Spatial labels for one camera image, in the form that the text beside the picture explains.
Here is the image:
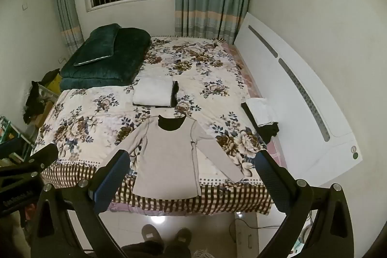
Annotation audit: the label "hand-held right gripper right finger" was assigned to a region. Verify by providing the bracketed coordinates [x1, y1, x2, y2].
[254, 150, 355, 258]

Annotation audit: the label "white headboard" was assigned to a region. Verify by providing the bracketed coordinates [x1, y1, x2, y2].
[233, 13, 363, 187]

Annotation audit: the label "person's left shoe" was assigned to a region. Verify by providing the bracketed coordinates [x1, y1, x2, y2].
[141, 224, 165, 249]

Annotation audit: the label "thin black folded garment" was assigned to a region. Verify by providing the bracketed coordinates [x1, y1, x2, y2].
[170, 81, 179, 108]

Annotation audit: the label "dark green folded quilt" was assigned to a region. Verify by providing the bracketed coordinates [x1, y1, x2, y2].
[60, 27, 152, 92]

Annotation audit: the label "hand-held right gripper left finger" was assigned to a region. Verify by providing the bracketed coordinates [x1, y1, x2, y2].
[30, 149, 132, 258]

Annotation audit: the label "dark green pillow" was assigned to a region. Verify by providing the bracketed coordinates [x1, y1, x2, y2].
[73, 23, 122, 66]

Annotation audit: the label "beige long-sleeve shirt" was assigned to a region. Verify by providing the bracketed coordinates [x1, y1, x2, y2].
[106, 114, 245, 198]

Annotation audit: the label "black clothes pile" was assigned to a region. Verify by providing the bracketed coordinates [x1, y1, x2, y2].
[23, 68, 61, 125]

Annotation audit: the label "floor cable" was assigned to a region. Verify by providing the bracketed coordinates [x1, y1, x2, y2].
[228, 211, 286, 243]

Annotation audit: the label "green storage rack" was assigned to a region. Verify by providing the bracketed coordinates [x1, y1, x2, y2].
[0, 116, 34, 156]

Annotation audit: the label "folded white and black clothes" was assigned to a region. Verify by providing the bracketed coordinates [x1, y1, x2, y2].
[241, 102, 280, 144]

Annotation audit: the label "large white folded garment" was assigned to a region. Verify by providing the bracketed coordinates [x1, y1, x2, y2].
[133, 77, 177, 107]

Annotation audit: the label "person's shoe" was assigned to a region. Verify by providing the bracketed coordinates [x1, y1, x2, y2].
[174, 228, 192, 250]
[141, 224, 165, 249]

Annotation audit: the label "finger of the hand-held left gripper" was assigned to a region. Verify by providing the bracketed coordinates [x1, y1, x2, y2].
[0, 143, 59, 183]

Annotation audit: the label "small white folded garment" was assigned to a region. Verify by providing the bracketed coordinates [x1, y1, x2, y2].
[246, 98, 279, 127]

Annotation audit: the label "person's right shoe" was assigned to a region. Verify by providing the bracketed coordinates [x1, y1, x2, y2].
[174, 228, 192, 250]

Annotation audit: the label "floral bed sheet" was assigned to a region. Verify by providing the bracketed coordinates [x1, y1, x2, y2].
[32, 36, 274, 215]

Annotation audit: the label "narrow grey-blue curtain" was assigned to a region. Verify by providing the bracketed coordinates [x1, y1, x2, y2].
[51, 0, 85, 57]

